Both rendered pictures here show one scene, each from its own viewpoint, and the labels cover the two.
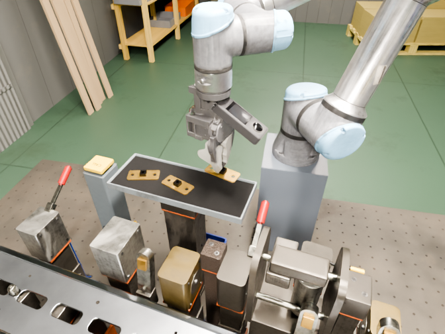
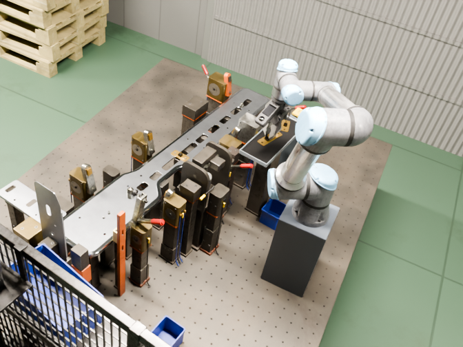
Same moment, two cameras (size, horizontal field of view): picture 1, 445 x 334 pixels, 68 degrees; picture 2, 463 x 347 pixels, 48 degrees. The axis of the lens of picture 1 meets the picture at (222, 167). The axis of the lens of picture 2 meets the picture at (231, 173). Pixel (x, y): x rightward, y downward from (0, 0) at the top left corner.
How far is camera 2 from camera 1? 2.04 m
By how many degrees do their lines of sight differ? 68
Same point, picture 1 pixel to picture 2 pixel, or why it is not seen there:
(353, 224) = (287, 331)
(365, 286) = (189, 187)
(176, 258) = (234, 141)
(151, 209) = not seen: hidden behind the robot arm
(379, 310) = (180, 200)
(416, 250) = not seen: outside the picture
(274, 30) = (282, 87)
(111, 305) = (224, 131)
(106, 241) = (247, 117)
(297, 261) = (204, 153)
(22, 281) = (246, 108)
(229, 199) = (255, 151)
